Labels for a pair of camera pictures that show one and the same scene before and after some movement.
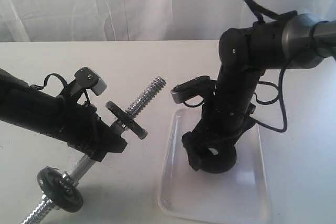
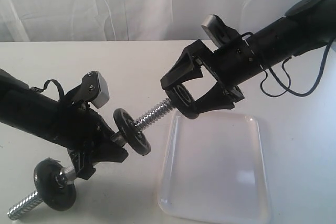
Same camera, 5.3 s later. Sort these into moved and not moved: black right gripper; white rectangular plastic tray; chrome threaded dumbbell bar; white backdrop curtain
Moved: black right gripper; chrome threaded dumbbell bar
Not moved: white backdrop curtain; white rectangular plastic tray
